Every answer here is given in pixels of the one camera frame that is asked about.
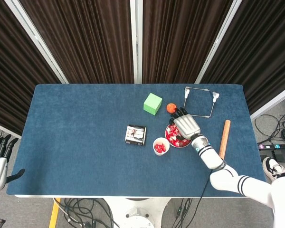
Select blue tablecloth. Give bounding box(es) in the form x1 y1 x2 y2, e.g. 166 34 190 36
6 83 266 197

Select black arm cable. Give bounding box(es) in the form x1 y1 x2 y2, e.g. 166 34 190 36
171 175 211 228

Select green foam cube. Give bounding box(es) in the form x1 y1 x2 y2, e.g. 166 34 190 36
143 93 163 116

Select wooden rolling pin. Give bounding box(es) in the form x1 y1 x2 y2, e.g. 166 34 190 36
218 120 231 160

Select white paper cup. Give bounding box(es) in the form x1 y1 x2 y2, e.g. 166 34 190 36
152 137 170 156

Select dark brown curtain panel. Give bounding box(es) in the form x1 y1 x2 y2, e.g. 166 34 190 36
142 0 233 84
0 0 62 138
200 0 285 114
19 0 135 84

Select white table frame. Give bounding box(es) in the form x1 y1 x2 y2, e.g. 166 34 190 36
14 194 249 199

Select black floor cable bunch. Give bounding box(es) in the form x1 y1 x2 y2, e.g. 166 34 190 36
53 198 121 228

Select white black sneaker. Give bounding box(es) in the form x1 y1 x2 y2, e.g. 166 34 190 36
262 156 285 183

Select white partition post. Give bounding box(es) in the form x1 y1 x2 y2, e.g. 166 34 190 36
250 83 285 121
4 0 69 84
129 0 143 84
0 120 22 140
195 0 243 84

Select round steel plate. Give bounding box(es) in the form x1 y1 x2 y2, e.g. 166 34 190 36
165 123 192 148

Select wire stand with white clips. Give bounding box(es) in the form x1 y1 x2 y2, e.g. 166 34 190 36
183 86 220 119

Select black tin can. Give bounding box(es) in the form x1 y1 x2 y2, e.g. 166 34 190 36
124 124 147 146

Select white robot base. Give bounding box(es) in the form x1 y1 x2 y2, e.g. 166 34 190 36
104 197 171 228

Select black numbered power strip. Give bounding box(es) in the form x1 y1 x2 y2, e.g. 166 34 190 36
257 142 285 151

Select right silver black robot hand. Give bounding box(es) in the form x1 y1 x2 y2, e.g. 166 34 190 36
169 107 202 141

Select yellow floor tape strip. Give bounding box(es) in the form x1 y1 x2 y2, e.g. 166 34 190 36
48 198 62 228

